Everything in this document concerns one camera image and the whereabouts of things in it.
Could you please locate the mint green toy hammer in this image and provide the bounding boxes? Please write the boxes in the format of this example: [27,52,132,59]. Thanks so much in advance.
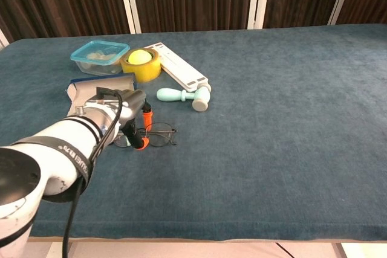
[156,85,211,113]

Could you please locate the yellow-green ball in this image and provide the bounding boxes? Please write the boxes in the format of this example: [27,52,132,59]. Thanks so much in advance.
[128,50,151,65]

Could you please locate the wire-rimmed eyeglasses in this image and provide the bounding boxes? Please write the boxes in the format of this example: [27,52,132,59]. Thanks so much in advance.
[113,122,178,149]

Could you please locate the yellow packing tape roll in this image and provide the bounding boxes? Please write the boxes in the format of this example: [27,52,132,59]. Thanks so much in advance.
[120,47,163,83]

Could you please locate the glasses case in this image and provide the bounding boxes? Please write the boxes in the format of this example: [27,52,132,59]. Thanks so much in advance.
[65,73,137,111]

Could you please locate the white folding stand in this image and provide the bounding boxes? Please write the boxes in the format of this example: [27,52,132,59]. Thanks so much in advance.
[144,42,212,92]

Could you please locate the blue velvet table cloth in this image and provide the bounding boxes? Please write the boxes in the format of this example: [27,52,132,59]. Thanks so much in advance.
[0,23,387,242]

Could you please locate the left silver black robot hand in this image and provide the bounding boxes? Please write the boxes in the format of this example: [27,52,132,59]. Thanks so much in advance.
[86,86,155,152]

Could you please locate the clear container with blue lid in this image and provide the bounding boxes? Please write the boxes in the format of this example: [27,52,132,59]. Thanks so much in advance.
[70,40,131,76]

